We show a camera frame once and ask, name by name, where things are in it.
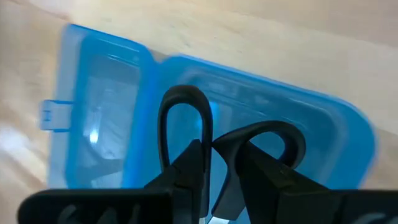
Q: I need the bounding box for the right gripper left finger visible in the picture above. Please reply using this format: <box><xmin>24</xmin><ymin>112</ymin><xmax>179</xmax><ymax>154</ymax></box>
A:
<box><xmin>17</xmin><ymin>139</ymin><xmax>205</xmax><ymax>224</ymax></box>

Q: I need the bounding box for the translucent blue supply box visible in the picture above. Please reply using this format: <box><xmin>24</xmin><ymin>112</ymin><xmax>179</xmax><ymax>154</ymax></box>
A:
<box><xmin>39</xmin><ymin>23</ymin><xmax>379</xmax><ymax>224</ymax></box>

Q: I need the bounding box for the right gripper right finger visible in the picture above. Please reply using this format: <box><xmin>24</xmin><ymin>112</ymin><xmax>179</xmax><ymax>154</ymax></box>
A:
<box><xmin>237</xmin><ymin>141</ymin><xmax>398</xmax><ymax>224</ymax></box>

